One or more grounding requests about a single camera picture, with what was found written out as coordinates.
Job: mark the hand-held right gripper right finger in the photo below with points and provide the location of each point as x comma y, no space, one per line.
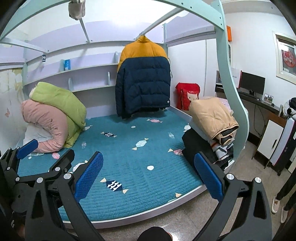
209,176

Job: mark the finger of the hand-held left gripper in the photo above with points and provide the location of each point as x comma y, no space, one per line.
27,148
63,160

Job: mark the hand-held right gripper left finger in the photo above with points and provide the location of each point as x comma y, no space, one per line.
89,176

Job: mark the tan button-up jacket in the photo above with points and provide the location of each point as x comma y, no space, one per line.
212,115

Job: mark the white clothes hanger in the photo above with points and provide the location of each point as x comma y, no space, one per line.
141,34

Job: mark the white pillow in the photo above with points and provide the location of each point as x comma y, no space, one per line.
34,134

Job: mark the pink folded quilt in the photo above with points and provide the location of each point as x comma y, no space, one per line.
44,122

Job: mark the black garment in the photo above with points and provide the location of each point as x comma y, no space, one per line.
194,146

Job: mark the white wardrobe with butterfly print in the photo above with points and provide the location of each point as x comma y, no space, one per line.
9,104

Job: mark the teal quilted bed mattress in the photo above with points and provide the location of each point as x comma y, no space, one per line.
138,176

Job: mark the green folded quilt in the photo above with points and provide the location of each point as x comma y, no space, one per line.
62,102

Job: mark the white cabinet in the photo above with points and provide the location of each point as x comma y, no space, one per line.
270,139

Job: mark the pink patterned cloth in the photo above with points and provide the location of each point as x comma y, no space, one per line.
225,103

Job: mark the white and purple panel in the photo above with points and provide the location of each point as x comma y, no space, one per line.
283,143

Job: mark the person's dark trouser leg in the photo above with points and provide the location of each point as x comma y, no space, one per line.
153,235

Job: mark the red cartoon print bag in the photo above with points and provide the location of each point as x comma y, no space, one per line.
185,97

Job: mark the dark wooden desk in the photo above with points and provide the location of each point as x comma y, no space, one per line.
261,102

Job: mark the black hanging tag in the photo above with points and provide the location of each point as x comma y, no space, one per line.
44,58

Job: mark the blue box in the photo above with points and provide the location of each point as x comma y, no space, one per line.
67,64

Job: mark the lavender headboard shelf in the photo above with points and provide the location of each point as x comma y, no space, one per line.
92,67

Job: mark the white paper bag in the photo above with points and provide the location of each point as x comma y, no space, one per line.
235,77

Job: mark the black computer monitor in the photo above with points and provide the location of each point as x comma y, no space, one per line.
253,82

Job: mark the yellow and navy puffer jacket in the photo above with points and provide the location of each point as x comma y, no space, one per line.
143,83

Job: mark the dark cloth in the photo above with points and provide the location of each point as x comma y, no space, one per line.
292,107

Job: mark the plain white wardrobe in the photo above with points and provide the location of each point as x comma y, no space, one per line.
192,64

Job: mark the white framed window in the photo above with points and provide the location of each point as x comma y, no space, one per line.
288,55

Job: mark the grey hanging cloth pouch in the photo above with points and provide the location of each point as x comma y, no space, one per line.
76,10

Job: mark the mint green bunk bed frame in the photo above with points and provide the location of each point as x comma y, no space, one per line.
241,120

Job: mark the small photo frame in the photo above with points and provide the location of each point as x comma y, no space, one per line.
268,98

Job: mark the orange wall box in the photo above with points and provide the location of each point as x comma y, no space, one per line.
229,33

